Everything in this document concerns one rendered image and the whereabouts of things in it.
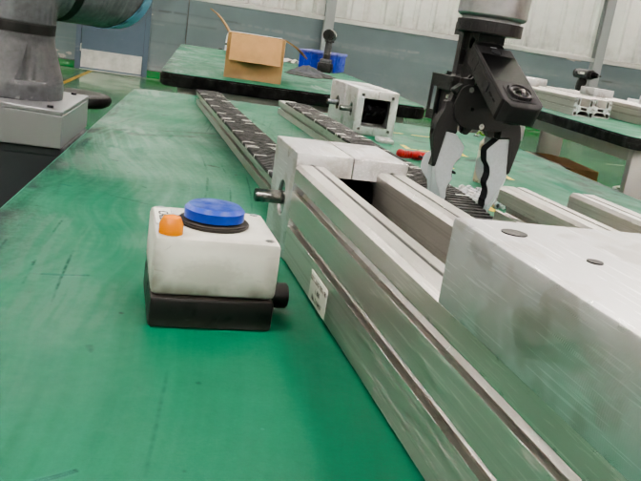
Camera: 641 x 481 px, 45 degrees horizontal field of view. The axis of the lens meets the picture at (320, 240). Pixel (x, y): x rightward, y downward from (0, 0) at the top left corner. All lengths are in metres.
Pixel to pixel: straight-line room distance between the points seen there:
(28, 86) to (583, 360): 0.94
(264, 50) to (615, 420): 2.53
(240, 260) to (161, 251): 0.05
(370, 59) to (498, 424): 11.50
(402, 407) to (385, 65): 11.47
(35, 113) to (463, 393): 0.81
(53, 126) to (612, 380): 0.90
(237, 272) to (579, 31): 12.37
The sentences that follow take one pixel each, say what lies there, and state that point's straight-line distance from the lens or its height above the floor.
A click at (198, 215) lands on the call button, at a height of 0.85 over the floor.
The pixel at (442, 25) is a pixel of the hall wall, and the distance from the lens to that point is 12.02.
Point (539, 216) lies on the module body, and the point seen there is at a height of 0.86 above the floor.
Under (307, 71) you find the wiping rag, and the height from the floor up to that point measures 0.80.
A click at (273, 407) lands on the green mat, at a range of 0.42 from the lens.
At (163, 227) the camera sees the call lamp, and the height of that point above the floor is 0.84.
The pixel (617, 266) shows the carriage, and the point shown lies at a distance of 0.31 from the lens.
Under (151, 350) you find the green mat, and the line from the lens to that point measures 0.47.
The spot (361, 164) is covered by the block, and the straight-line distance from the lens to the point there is 0.66.
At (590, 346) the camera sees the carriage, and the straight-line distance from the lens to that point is 0.25.
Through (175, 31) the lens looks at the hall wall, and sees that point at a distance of 11.55.
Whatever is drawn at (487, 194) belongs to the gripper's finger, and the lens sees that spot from 0.89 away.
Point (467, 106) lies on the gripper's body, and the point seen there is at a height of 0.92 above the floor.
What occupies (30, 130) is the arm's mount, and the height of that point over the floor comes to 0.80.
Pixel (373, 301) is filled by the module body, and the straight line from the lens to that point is 0.44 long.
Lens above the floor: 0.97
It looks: 15 degrees down
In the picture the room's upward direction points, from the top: 9 degrees clockwise
